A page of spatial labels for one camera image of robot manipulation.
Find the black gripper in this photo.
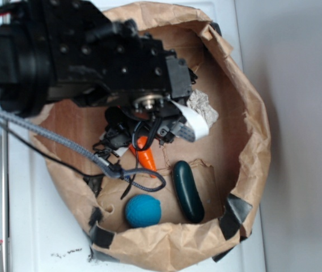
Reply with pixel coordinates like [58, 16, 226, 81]
[77, 19, 197, 147]

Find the orange plastic toy carrot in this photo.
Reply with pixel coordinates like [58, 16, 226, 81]
[129, 136, 156, 172]

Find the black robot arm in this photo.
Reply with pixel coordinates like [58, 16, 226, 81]
[0, 1, 196, 143]

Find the crumpled white paper ball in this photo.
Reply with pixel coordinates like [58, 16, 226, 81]
[187, 89, 219, 128]

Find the dark green toy cucumber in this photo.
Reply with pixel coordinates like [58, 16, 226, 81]
[172, 161, 205, 223]

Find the brown paper lined bin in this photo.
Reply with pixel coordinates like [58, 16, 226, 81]
[46, 2, 271, 271]

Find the blue textured ball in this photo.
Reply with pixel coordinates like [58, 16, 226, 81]
[125, 194, 162, 228]

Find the white flat ribbon cable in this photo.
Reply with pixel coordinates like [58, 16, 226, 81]
[171, 99, 209, 143]

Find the grey braided cable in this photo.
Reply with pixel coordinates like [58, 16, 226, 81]
[0, 105, 167, 193]

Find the thin black cable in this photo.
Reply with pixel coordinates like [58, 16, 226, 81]
[0, 114, 139, 199]

